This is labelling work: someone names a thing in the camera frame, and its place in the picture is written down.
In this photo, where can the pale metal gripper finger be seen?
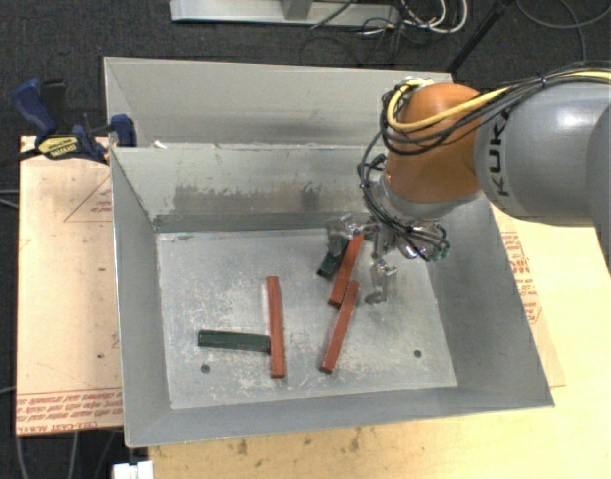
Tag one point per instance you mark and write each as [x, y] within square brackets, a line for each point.
[383, 276]
[338, 233]

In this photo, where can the dark green flat block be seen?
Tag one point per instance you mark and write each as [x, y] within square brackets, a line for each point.
[329, 267]
[233, 341]

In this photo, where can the red-brown flat block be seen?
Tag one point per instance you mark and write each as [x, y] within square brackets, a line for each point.
[275, 327]
[341, 327]
[347, 275]

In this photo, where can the grey metal bin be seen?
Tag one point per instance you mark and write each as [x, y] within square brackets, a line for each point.
[225, 287]

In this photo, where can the brown cardboard board, red print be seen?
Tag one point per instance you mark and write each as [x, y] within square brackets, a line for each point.
[66, 277]

